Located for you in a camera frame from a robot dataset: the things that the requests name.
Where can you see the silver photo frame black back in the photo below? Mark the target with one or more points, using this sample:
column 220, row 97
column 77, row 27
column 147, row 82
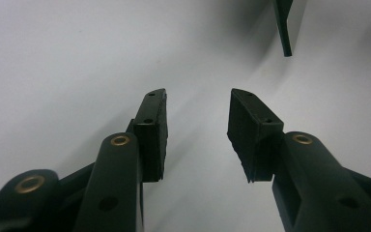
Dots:
column 283, row 25

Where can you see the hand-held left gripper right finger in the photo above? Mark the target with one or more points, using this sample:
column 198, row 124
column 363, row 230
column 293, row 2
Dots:
column 251, row 141

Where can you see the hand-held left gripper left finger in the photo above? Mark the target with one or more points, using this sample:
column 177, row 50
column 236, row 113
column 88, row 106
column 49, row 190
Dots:
column 151, row 135

